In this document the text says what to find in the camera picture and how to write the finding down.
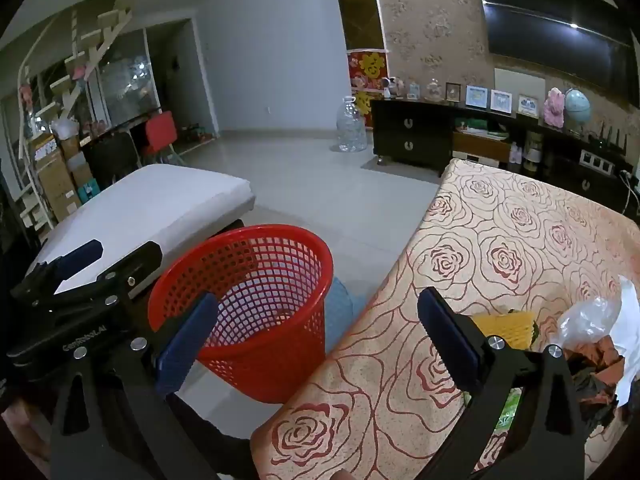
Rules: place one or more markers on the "toys on floor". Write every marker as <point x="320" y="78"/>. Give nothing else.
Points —
<point x="192" y="134"/>

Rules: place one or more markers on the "black chair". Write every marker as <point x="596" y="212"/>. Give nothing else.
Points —
<point x="107" y="157"/>

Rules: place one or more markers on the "jars in cabinet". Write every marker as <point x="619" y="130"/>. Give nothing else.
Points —
<point x="532" y="152"/>

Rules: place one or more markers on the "black wall television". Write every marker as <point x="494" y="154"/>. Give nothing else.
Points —
<point x="550" y="35"/>

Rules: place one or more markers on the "clear water jug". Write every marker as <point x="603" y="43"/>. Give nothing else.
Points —
<point x="352" y="127"/>

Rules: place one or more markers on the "white power strip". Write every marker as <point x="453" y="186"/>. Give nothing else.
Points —
<point x="597" y="161"/>

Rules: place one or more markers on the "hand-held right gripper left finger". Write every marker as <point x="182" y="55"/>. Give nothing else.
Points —
<point x="187" y="340"/>

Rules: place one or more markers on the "table with rose tablecloth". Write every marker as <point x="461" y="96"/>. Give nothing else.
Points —
<point x="500" y="240"/>

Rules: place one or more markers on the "red plastic mesh basket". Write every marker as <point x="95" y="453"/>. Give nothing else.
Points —
<point x="280" y="340"/>

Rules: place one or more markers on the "brown box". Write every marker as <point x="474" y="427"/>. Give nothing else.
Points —
<point x="480" y="149"/>

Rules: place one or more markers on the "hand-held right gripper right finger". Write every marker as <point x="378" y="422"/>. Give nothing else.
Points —
<point x="450" y="340"/>

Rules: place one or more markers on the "clear plastic bag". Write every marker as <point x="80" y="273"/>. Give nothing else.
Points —
<point x="585" y="320"/>

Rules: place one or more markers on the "small brown picture frame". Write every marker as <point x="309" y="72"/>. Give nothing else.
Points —
<point x="452" y="92"/>

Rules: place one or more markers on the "yellow sponge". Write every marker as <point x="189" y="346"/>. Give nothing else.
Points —
<point x="500" y="327"/>

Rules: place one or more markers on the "red floral wall poster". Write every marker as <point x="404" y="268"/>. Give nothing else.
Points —
<point x="367" y="67"/>

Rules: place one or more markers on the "white cushioned bench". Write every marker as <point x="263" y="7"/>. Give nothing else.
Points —
<point x="150" y="200"/>

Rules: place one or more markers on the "glass dome ornament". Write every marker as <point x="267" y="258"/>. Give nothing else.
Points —
<point x="433" y="89"/>

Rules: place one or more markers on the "wooden staircase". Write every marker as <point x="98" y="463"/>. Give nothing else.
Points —
<point x="107" y="20"/>

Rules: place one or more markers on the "pink plush toy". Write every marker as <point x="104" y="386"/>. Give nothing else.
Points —
<point x="554" y="107"/>

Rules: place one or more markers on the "white plastic bag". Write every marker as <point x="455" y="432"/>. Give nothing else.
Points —
<point x="65" y="127"/>

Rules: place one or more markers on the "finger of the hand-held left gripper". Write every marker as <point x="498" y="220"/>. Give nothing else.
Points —
<point x="140" y="262"/>
<point x="80" y="255"/>

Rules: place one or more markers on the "person's left forearm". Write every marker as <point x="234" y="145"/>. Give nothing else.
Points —
<point x="15" y="430"/>

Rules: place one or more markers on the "light blue globe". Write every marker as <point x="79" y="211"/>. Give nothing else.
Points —
<point x="577" y="102"/>

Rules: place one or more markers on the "white board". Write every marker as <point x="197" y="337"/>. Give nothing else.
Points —
<point x="520" y="77"/>

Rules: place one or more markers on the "black router with antennas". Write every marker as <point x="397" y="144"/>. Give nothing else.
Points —
<point x="605" y="142"/>

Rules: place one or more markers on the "black television cabinet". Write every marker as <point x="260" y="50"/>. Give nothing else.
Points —
<point x="415" y="130"/>

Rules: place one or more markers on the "white tissue paper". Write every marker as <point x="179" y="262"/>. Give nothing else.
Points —
<point x="631" y="320"/>

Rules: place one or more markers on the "stack of cardboard boxes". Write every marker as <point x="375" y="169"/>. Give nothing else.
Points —
<point x="55" y="180"/>

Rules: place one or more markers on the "red chair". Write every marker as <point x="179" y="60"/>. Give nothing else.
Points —
<point x="161" y="132"/>

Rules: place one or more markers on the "light blue mat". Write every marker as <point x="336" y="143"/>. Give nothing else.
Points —
<point x="342" y="310"/>

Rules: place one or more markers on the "glass sliding door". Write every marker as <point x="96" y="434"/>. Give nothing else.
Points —
<point x="122" y="75"/>

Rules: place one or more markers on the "green books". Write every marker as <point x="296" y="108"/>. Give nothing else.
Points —
<point x="480" y="129"/>

